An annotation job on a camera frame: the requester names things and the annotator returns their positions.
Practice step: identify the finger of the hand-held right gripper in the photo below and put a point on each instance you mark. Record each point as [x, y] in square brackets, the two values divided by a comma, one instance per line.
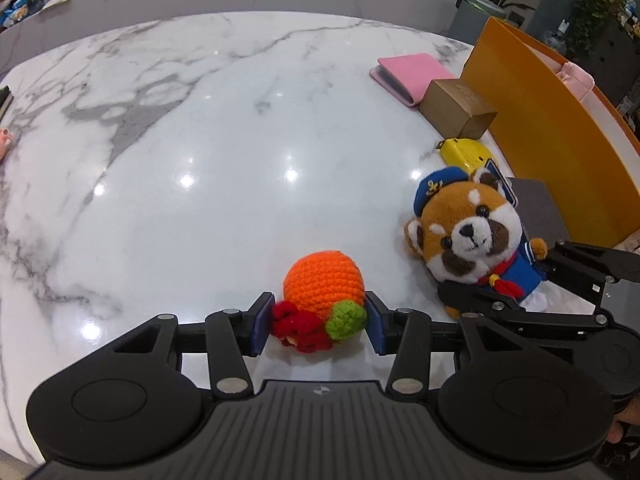
[590, 262]
[550, 322]

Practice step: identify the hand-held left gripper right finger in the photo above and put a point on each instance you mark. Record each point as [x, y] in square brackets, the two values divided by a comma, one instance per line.
[377, 325]

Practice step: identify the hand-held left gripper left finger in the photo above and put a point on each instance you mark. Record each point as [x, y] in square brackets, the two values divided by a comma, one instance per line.
[262, 325]

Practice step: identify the orange crochet fruit toy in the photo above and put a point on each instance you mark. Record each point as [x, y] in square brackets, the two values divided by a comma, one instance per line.
[320, 280]

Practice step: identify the red panda sailor plush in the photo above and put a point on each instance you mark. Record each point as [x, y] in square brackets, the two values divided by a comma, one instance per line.
[465, 230]

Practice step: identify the orange storage box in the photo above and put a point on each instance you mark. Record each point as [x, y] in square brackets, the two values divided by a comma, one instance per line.
[550, 135]

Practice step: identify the yellow plastic toy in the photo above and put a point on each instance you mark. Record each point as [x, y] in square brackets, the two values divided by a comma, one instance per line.
[465, 152]

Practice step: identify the pink fabric pouch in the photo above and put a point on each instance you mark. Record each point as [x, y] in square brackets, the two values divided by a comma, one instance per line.
[575, 77]

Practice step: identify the pink leather wallet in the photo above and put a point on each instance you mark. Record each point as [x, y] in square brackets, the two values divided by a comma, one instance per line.
[410, 72]

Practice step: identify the person's right hand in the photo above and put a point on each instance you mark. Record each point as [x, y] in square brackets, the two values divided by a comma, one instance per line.
[625, 422]

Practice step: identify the gold cardboard box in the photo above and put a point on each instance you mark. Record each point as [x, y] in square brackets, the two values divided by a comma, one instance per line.
[460, 105]

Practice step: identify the dark cabinet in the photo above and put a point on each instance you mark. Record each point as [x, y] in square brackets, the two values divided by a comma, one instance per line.
[620, 45]

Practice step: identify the clear water jug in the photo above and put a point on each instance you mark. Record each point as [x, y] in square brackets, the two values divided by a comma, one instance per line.
[557, 40]

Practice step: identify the leafy trailing plant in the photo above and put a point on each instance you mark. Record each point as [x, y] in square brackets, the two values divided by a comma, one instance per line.
[595, 5]

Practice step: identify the grey pedal trash can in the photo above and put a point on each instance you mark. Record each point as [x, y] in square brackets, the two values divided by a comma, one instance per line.
[470, 20]

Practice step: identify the pink selfie stick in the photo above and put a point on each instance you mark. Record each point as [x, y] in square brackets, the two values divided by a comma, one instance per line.
[4, 142]

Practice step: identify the black remote control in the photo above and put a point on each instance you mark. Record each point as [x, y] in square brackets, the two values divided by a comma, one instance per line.
[5, 102]

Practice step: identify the blue snack bag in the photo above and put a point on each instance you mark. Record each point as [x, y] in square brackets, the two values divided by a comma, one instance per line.
[12, 15]

